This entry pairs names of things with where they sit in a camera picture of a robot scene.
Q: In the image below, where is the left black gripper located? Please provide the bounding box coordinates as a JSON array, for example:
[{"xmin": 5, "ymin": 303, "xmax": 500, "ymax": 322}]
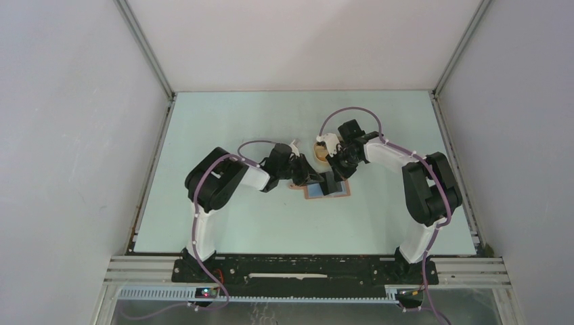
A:
[{"xmin": 278, "ymin": 154, "xmax": 324, "ymax": 188}]

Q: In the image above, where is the orange leather card holder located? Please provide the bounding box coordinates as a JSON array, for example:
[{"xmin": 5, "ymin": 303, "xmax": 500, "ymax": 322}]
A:
[{"xmin": 288, "ymin": 181, "xmax": 351, "ymax": 200}]

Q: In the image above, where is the beige oval tray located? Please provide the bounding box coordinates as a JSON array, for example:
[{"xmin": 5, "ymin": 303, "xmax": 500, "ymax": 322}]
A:
[{"xmin": 313, "ymin": 142, "xmax": 330, "ymax": 165}]

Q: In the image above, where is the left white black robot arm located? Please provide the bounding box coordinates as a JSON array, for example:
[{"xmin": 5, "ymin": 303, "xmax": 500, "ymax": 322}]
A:
[{"xmin": 184, "ymin": 143, "xmax": 325, "ymax": 282}]

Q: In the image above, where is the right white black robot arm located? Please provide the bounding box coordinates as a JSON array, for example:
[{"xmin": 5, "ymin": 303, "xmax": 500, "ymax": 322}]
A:
[{"xmin": 316, "ymin": 120, "xmax": 462, "ymax": 283}]

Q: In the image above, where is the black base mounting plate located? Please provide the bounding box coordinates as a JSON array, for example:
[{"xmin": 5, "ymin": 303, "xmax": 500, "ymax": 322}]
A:
[{"xmin": 171, "ymin": 251, "xmax": 439, "ymax": 299}]

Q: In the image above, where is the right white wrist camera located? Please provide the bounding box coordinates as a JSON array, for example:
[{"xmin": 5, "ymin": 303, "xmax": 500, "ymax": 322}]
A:
[{"xmin": 316, "ymin": 133, "xmax": 342, "ymax": 157}]

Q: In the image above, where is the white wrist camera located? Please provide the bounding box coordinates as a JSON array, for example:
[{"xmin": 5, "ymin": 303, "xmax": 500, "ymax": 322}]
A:
[
  {"xmin": 289, "ymin": 139, "xmax": 301, "ymax": 157},
  {"xmin": 316, "ymin": 133, "xmax": 342, "ymax": 157}
]

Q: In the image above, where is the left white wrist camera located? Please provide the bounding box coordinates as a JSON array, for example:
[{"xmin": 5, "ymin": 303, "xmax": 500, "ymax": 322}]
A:
[{"xmin": 289, "ymin": 139, "xmax": 301, "ymax": 157}]

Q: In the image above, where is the white slotted cable duct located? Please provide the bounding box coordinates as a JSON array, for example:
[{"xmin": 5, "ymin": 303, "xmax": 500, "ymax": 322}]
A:
[{"xmin": 117, "ymin": 286, "xmax": 398, "ymax": 304}]

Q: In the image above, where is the aluminium frame rail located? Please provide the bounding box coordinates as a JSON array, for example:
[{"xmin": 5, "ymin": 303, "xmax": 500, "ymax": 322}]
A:
[{"xmin": 104, "ymin": 256, "xmax": 511, "ymax": 289}]

